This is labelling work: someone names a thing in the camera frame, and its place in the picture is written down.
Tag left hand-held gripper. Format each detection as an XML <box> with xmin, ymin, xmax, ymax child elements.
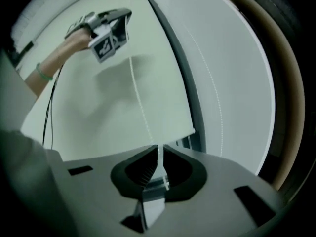
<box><xmin>64</xmin><ymin>7</ymin><xmax>133</xmax><ymax>64</ymax></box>

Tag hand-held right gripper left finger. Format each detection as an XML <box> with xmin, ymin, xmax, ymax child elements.
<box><xmin>110</xmin><ymin>144</ymin><xmax>159</xmax><ymax>199</ymax></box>

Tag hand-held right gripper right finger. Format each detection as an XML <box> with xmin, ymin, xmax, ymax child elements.
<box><xmin>162</xmin><ymin>144</ymin><xmax>208</xmax><ymax>203</ymax></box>

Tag white bead pull chain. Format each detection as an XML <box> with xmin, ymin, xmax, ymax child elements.
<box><xmin>127</xmin><ymin>0</ymin><xmax>171</xmax><ymax>191</ymax></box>
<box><xmin>182</xmin><ymin>25</ymin><xmax>224</xmax><ymax>158</ymax></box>

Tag white roller blind covering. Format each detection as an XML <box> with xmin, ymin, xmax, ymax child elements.
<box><xmin>20</xmin><ymin>0</ymin><xmax>196</xmax><ymax>163</ymax></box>
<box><xmin>140</xmin><ymin>0</ymin><xmax>277</xmax><ymax>177</ymax></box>

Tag grey framed window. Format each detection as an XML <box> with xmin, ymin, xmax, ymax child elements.
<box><xmin>137</xmin><ymin>0</ymin><xmax>206</xmax><ymax>156</ymax></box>

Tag person's left forearm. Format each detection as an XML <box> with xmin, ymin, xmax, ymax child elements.
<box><xmin>24</xmin><ymin>29</ymin><xmax>91</xmax><ymax>101</ymax></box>

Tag person's grey sleeve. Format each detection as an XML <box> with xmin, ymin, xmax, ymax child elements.
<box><xmin>0</xmin><ymin>48</ymin><xmax>65</xmax><ymax>237</ymax></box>

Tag brown side curtain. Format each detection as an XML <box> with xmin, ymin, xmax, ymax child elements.
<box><xmin>212</xmin><ymin>0</ymin><xmax>306</xmax><ymax>193</ymax></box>

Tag green bead bracelet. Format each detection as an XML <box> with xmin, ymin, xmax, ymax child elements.
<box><xmin>35</xmin><ymin>62</ymin><xmax>54</xmax><ymax>81</ymax></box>

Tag black cable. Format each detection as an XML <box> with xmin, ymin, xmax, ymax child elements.
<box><xmin>41</xmin><ymin>62</ymin><xmax>64</xmax><ymax>150</ymax></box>

